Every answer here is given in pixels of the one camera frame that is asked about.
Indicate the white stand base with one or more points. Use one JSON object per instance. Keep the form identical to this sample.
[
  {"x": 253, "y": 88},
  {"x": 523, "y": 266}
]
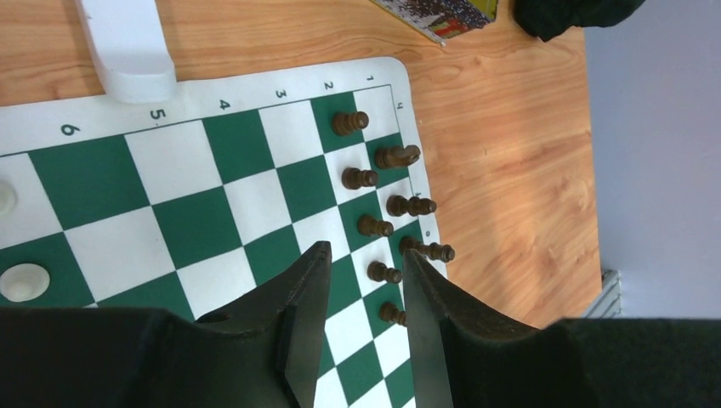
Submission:
[{"x": 128, "y": 49}]

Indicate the white chess pawn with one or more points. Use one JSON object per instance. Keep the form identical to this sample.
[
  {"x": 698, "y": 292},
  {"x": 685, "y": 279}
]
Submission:
[
  {"x": 24, "y": 282},
  {"x": 8, "y": 198}
]

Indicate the dark brown chess piece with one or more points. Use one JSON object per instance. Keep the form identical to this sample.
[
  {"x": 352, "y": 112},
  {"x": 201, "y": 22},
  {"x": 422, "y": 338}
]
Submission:
[
  {"x": 413, "y": 206},
  {"x": 434, "y": 251}
]

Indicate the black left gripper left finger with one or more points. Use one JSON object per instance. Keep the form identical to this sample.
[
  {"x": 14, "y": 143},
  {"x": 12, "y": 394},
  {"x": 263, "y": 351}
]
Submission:
[{"x": 261, "y": 350}]

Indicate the black cloth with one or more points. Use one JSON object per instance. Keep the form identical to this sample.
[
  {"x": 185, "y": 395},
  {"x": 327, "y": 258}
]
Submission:
[{"x": 549, "y": 19}]

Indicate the dark brown chess pawn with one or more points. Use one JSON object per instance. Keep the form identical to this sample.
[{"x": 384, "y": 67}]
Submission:
[
  {"x": 390, "y": 313},
  {"x": 354, "y": 178},
  {"x": 370, "y": 226},
  {"x": 345, "y": 123},
  {"x": 380, "y": 272}
]

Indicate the dark brown chess knight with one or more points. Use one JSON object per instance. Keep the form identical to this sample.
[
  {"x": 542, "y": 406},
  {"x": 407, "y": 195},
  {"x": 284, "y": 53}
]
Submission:
[{"x": 396, "y": 156}]

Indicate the green white chess board mat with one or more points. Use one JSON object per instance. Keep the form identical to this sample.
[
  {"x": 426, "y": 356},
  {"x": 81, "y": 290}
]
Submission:
[{"x": 190, "y": 203}]

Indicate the decorated gold tin box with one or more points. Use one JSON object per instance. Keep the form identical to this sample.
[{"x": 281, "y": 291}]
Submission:
[{"x": 441, "y": 20}]

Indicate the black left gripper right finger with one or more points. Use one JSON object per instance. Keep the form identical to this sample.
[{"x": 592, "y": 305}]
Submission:
[{"x": 465, "y": 353}]

